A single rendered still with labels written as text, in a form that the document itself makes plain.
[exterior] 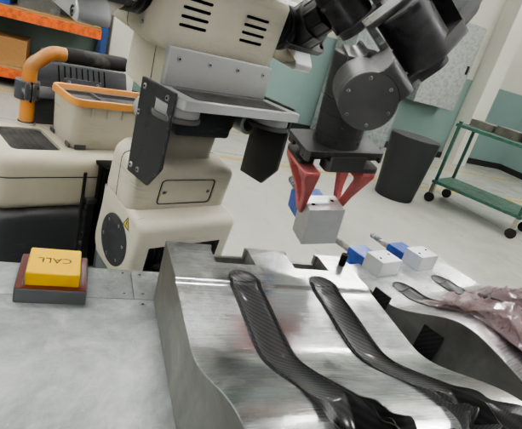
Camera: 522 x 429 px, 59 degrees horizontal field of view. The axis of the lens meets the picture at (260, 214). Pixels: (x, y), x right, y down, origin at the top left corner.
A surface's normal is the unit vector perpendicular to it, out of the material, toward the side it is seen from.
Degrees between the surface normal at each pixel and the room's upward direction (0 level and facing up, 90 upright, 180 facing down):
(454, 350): 90
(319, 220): 98
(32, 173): 90
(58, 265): 0
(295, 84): 90
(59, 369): 0
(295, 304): 3
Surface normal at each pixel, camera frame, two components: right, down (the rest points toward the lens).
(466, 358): -0.79, 0.02
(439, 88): 0.36, 0.43
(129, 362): 0.26, -0.89
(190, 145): 0.59, 0.56
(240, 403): 0.14, -0.99
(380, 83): -0.04, 0.52
